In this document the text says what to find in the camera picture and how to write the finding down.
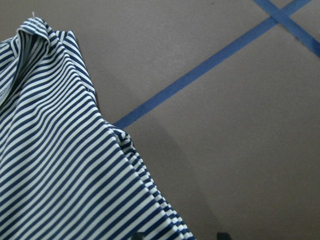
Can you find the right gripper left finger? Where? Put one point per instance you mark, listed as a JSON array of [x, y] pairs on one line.
[[138, 236]]

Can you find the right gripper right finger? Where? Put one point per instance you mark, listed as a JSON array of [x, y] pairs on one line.
[[223, 236]]

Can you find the blue white striped polo shirt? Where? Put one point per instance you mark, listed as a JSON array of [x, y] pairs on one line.
[[65, 172]]

